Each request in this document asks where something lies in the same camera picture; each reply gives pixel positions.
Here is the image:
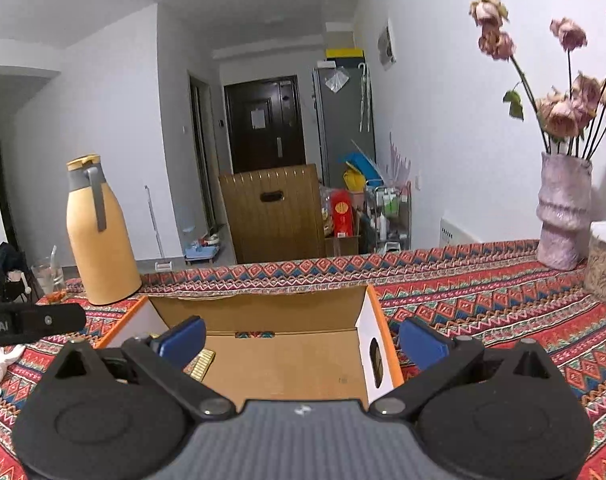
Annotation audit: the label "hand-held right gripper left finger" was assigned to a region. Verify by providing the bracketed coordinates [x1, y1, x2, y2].
[42, 316, 236, 423]

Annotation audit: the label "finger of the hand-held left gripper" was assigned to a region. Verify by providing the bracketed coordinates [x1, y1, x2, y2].
[13, 302, 87, 342]

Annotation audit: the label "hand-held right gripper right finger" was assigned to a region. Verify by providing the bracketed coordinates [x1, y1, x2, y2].
[369, 317, 566, 421]

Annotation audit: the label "gold ridged snack packet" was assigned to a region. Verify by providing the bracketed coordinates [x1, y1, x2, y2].
[185, 349, 217, 378]

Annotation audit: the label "cardboard box with orange rim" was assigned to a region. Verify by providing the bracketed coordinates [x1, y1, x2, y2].
[95, 285, 404, 406]

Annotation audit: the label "clear drinking glass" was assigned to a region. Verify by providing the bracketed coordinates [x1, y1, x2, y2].
[31, 255, 66, 296]

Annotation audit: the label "black clothes pile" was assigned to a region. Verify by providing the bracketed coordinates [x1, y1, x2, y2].
[0, 242, 31, 306]

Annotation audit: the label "red patterned tablecloth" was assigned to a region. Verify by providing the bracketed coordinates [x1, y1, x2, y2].
[0, 240, 606, 480]

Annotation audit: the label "yellow thermos jug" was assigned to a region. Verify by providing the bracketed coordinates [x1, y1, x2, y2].
[66, 155, 142, 306]

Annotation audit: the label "blue floor tray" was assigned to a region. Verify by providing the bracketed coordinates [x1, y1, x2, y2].
[184, 232, 222, 261]

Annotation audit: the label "wooden chair back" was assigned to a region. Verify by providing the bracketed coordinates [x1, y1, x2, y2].
[218, 163, 328, 265]

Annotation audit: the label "red gift bag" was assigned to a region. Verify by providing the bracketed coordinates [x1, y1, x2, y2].
[329, 189, 356, 238]

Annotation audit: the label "translucent pink plastic wrap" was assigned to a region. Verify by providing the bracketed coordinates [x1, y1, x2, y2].
[388, 132, 412, 186]

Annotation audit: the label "blue plastic item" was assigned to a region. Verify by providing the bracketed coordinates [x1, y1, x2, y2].
[339, 152, 384, 181]

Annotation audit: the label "pink ribbed vase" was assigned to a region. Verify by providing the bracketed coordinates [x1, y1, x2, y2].
[535, 152, 594, 271]

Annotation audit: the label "woven basket white liner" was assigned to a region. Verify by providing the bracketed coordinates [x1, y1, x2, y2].
[583, 221, 606, 307]

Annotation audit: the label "dark entrance door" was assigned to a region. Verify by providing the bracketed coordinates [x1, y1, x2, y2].
[224, 76, 306, 173]

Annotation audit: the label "grey refrigerator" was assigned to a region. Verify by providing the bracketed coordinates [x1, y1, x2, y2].
[313, 62, 376, 188]

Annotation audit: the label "clear hanging umbrella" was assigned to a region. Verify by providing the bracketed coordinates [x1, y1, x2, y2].
[358, 62, 371, 133]

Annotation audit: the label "dried pink roses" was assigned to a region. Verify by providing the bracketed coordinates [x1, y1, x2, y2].
[469, 0, 606, 161]

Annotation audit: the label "clear plastic bag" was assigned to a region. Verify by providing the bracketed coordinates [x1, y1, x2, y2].
[325, 65, 351, 95]

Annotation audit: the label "yellow and black box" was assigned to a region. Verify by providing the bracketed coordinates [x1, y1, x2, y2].
[325, 46, 366, 67]

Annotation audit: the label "white wall heater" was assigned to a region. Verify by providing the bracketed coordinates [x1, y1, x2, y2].
[439, 217, 484, 248]

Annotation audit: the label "metal wire trolley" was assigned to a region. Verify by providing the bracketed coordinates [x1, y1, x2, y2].
[363, 182, 412, 253]

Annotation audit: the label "wall electrical panel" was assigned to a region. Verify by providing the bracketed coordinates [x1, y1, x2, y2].
[377, 19, 398, 70]

